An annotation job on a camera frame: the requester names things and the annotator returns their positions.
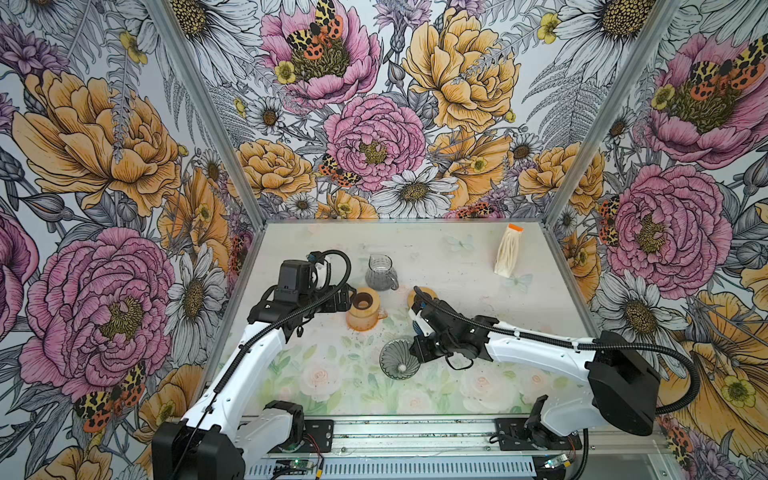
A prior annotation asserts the grey glass dripper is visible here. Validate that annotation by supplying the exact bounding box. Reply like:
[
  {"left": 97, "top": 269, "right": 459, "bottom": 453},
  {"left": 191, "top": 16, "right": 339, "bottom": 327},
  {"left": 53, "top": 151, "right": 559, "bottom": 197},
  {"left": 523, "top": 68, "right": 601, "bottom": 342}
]
[{"left": 379, "top": 339, "right": 420, "bottom": 380}]

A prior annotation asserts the orange glass pitcher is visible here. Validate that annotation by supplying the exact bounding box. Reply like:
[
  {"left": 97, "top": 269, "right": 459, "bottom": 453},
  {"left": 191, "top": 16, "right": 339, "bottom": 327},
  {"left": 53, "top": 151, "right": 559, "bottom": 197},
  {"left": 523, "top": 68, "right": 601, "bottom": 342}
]
[{"left": 346, "top": 300, "right": 389, "bottom": 332}]

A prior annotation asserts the white coffee filter stack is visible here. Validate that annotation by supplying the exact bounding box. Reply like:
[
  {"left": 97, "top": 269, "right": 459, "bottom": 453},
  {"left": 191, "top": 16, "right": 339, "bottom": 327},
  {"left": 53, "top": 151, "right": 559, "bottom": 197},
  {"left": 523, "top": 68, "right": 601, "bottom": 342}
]
[{"left": 494, "top": 224, "right": 524, "bottom": 278}]

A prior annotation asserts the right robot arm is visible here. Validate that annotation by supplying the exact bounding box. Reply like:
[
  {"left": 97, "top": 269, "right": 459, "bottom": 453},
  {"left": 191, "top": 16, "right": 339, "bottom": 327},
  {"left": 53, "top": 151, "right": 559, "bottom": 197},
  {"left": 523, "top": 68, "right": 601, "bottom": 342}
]
[{"left": 408, "top": 289, "right": 660, "bottom": 449}]

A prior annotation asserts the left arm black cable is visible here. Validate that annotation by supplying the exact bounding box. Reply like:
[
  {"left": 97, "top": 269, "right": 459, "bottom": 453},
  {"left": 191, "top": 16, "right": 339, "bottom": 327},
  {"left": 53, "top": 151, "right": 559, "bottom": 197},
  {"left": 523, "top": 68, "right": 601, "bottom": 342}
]
[{"left": 167, "top": 249, "right": 353, "bottom": 480}]

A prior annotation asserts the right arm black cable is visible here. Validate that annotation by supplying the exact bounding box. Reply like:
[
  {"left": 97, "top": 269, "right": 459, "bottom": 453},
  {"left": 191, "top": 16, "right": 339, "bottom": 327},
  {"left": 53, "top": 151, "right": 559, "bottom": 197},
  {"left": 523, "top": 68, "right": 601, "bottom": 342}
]
[{"left": 412, "top": 285, "right": 701, "bottom": 416}]

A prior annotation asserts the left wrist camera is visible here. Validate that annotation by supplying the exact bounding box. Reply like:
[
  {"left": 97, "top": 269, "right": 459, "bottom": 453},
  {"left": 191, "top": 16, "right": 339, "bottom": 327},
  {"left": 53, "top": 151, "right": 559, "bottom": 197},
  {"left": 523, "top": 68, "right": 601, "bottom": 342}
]
[{"left": 274, "top": 260, "right": 317, "bottom": 304}]

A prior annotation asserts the aluminium mounting rail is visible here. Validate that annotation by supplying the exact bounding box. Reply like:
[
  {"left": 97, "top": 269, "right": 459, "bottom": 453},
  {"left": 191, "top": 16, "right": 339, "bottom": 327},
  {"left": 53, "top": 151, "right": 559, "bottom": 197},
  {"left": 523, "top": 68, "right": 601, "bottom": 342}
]
[{"left": 161, "top": 413, "right": 670, "bottom": 463}]

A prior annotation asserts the green circuit board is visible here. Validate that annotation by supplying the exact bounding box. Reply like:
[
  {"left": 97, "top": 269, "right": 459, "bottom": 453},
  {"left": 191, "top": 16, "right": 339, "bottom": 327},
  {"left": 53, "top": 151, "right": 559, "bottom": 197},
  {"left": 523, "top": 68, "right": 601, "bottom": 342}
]
[{"left": 272, "top": 459, "right": 315, "bottom": 479}]

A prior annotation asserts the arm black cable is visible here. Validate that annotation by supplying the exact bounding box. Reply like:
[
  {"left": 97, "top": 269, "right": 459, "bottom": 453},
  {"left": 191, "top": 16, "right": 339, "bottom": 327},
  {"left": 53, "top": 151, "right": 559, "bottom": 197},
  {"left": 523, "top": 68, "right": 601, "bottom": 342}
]
[
  {"left": 412, "top": 285, "right": 701, "bottom": 416},
  {"left": 167, "top": 249, "right": 353, "bottom": 480}
]

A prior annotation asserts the white vented cable duct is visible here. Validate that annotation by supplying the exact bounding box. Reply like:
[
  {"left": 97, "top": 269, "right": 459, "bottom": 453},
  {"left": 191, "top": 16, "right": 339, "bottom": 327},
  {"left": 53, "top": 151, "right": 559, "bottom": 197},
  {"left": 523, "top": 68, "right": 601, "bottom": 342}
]
[{"left": 245, "top": 458, "right": 536, "bottom": 480}]

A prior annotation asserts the clear grey glass pitcher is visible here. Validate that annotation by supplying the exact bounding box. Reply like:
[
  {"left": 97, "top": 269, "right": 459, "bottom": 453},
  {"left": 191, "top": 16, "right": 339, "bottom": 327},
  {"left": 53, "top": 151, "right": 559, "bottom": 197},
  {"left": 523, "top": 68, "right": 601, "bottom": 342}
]
[{"left": 365, "top": 254, "right": 399, "bottom": 291}]

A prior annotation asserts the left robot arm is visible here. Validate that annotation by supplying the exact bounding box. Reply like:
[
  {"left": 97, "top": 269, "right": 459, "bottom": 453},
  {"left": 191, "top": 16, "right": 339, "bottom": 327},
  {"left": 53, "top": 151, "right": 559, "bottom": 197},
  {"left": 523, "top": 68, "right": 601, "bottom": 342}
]
[{"left": 151, "top": 284, "right": 356, "bottom": 479}]

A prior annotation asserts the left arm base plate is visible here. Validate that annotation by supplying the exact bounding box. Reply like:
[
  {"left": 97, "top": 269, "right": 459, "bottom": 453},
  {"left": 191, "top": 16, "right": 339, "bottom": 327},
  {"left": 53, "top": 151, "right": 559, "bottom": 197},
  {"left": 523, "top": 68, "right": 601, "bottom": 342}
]
[{"left": 282, "top": 419, "right": 335, "bottom": 454}]

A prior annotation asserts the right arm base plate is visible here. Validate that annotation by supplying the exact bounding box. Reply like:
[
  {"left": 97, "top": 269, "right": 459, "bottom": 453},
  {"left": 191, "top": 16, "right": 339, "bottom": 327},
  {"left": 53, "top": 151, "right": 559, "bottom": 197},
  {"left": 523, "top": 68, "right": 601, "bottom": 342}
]
[{"left": 490, "top": 417, "right": 582, "bottom": 451}]

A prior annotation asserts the blue glass dripper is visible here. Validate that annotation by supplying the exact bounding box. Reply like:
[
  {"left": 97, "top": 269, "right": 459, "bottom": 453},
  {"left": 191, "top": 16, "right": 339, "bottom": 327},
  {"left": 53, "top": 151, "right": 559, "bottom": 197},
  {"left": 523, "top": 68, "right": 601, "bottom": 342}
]
[{"left": 411, "top": 320, "right": 424, "bottom": 336}]

